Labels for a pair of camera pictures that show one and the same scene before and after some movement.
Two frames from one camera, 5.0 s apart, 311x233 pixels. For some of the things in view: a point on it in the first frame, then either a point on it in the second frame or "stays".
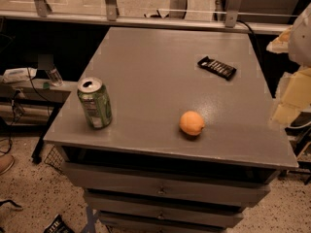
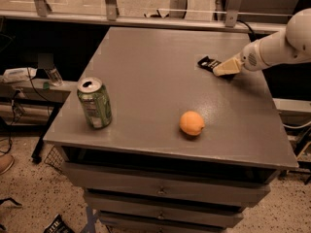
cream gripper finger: x=295 y=97 -> x=251 y=57
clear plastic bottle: x=53 y=76 stays
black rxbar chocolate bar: x=218 y=68 stays
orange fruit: x=191 y=122 stays
